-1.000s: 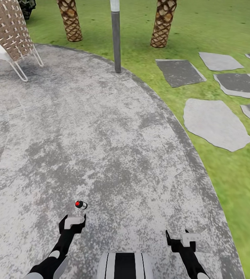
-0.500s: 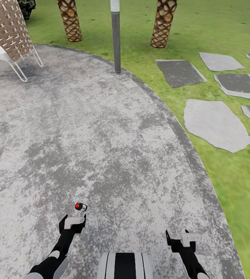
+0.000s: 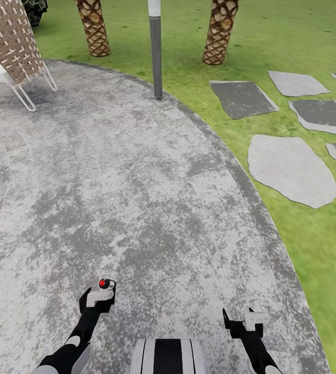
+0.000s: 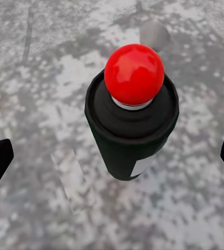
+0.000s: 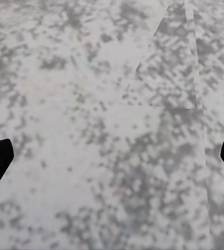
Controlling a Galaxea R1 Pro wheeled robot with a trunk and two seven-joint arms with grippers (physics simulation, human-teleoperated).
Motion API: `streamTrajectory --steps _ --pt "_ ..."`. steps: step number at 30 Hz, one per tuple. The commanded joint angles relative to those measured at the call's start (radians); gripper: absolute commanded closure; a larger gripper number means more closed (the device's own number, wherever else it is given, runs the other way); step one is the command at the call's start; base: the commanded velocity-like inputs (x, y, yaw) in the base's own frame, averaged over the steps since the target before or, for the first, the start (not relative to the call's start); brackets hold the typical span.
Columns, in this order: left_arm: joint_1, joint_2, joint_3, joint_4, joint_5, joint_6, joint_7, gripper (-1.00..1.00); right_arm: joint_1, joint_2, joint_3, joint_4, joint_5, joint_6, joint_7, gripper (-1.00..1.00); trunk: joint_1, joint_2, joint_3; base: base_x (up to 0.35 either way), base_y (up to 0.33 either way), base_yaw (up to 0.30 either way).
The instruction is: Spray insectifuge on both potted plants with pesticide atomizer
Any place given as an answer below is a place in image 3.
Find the insectifuge atomizer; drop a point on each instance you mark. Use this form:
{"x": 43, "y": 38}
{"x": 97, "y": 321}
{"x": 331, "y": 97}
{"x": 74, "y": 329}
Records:
{"x": 107, "y": 284}

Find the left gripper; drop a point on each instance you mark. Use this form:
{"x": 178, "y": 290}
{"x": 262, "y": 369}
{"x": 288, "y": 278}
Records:
{"x": 100, "y": 307}

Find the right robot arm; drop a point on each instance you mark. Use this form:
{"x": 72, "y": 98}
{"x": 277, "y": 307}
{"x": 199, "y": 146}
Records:
{"x": 250, "y": 331}

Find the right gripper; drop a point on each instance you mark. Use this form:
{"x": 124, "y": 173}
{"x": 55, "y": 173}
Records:
{"x": 238, "y": 330}

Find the robot trunk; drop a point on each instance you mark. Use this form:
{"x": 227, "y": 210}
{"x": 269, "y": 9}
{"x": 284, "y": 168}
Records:
{"x": 168, "y": 356}

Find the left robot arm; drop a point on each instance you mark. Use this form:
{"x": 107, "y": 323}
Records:
{"x": 73, "y": 355}

